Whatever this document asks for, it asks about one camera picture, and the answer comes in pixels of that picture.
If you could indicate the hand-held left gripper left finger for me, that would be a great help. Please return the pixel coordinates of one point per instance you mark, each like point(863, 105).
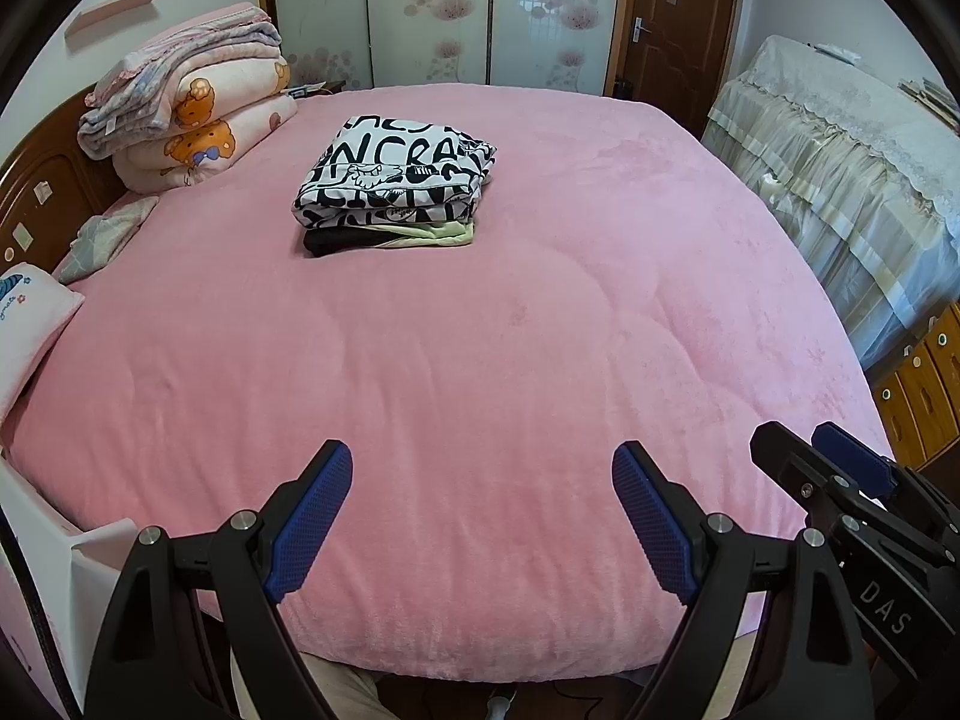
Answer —
point(311, 517)

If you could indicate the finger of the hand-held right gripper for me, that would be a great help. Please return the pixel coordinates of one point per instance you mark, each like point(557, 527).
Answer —
point(795, 465)
point(855, 461)

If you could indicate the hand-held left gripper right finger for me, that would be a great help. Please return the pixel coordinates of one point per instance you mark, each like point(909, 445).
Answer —
point(652, 525)

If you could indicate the black and white printed jacket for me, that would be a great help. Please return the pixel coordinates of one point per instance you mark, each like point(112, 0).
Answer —
point(390, 165)

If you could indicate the wooden drawer cabinet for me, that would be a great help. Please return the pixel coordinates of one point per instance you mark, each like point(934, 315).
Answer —
point(922, 390)

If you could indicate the pink bed blanket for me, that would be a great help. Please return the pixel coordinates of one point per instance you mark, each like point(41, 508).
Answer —
point(487, 390)

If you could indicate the cream lace covered furniture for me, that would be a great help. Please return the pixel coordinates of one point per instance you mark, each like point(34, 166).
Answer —
point(840, 187)

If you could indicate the green and black garment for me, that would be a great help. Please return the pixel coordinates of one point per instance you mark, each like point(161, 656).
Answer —
point(427, 234)

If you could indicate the white printed pillow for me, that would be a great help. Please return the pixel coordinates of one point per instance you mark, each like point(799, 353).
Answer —
point(30, 322)

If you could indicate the small folded cloth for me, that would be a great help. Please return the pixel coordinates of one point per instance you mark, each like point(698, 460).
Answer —
point(105, 236)

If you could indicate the white flat object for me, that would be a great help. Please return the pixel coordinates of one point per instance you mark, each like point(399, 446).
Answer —
point(840, 52)

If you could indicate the brown wooden headboard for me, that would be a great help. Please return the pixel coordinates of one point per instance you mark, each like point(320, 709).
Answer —
point(45, 202)

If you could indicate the small black object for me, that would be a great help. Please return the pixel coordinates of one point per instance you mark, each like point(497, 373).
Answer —
point(625, 88)

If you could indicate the dark wooden nightstand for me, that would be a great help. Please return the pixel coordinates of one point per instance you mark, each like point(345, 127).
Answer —
point(330, 87)

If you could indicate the brown wooden door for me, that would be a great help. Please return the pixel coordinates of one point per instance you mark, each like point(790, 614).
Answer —
point(690, 30)

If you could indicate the stack of folded quilts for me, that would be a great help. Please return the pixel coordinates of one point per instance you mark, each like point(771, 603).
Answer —
point(172, 67)

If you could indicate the floral sliding door wardrobe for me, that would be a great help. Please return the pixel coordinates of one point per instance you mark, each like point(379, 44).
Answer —
point(427, 15)

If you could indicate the pink wall shelf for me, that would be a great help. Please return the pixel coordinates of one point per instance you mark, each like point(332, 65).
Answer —
point(112, 11)

